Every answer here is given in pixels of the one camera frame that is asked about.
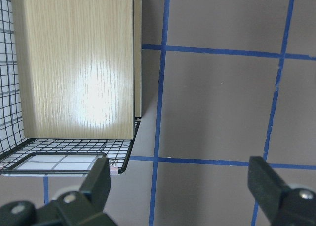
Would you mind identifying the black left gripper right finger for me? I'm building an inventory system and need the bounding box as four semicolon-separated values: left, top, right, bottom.
247;156;316;226

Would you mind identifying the grid-pattern wire basket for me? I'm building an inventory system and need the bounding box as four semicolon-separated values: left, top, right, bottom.
0;0;142;176

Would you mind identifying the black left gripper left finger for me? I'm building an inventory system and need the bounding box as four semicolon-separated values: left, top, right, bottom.
0;157;111;226

